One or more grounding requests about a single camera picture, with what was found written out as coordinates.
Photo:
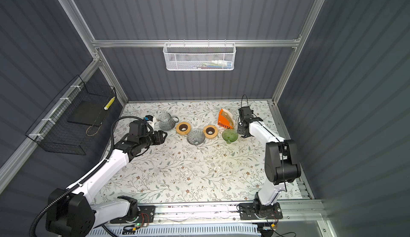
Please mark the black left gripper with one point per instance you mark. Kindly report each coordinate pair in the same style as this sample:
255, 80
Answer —
159, 136

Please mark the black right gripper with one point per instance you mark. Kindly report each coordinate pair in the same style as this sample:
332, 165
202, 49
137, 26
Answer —
239, 129

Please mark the grey glass dripper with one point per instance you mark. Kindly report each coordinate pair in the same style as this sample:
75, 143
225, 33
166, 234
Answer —
195, 137

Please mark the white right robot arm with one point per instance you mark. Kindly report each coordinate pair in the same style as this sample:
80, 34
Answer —
281, 164

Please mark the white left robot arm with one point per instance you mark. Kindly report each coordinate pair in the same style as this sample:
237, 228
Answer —
70, 212

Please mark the orange coffee filter box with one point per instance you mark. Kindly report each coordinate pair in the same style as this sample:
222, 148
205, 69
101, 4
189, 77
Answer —
225, 119

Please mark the green glass dripper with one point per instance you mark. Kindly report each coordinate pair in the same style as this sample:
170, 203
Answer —
230, 135

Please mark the grey glass carafe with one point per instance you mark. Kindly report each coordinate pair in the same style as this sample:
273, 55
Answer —
167, 121

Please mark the yellow marker pen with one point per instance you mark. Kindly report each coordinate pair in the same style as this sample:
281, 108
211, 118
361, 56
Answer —
109, 103

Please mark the black flat pad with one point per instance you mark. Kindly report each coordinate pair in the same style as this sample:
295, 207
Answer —
88, 113

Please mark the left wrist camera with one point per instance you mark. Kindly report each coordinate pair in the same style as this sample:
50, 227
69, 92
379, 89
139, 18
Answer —
151, 120

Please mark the black wire basket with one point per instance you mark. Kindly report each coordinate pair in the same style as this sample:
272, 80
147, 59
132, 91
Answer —
71, 126

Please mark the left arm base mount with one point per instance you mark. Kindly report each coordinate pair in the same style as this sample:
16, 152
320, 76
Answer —
136, 213

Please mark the white wire basket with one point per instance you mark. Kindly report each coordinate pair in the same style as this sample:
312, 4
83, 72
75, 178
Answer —
199, 57

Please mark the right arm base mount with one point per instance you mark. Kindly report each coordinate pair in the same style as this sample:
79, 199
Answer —
254, 211

